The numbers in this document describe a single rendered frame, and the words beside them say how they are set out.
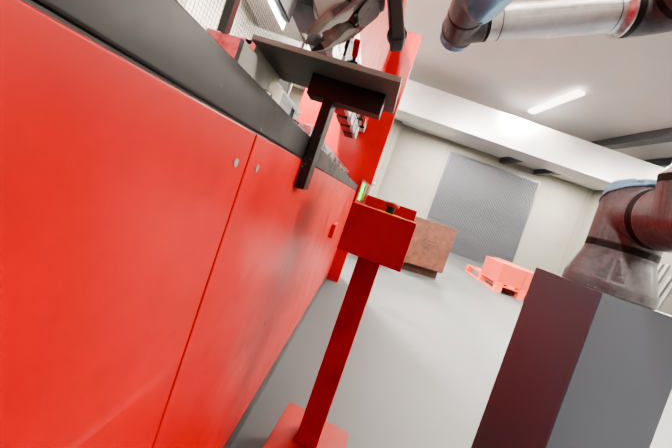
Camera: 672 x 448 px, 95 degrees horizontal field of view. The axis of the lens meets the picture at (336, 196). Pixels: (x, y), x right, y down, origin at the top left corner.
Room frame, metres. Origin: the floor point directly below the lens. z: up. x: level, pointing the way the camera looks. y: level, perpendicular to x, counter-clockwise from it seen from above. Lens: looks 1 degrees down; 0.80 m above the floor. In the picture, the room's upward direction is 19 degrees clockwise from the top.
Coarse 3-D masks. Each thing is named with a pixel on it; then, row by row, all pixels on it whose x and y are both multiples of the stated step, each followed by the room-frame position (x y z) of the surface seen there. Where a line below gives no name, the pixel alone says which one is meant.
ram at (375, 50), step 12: (384, 12) 1.65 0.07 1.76; (372, 24) 1.43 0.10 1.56; (384, 24) 1.79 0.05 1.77; (360, 36) 1.26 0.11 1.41; (372, 36) 1.54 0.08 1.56; (384, 36) 1.96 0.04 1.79; (372, 48) 1.66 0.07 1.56; (384, 48) 2.16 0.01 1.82; (372, 60) 1.80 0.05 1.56; (384, 60) 2.42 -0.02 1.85
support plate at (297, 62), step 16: (272, 48) 0.53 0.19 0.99; (288, 48) 0.52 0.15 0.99; (272, 64) 0.62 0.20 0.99; (288, 64) 0.59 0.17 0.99; (304, 64) 0.56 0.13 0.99; (320, 64) 0.53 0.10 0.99; (336, 64) 0.51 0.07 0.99; (352, 64) 0.51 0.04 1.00; (288, 80) 0.69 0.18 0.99; (304, 80) 0.65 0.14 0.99; (352, 80) 0.56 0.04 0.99; (368, 80) 0.53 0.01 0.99; (384, 80) 0.51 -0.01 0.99; (400, 80) 0.50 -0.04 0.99
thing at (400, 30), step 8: (392, 0) 0.56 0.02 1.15; (400, 0) 0.55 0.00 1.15; (392, 8) 0.56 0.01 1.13; (400, 8) 0.55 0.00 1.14; (392, 16) 0.55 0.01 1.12; (400, 16) 0.55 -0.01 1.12; (392, 24) 0.55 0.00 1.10; (400, 24) 0.55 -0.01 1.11; (392, 32) 0.55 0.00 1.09; (400, 32) 0.55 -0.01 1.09; (392, 40) 0.55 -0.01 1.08; (400, 40) 0.55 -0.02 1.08; (392, 48) 0.58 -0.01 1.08; (400, 48) 0.58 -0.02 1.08
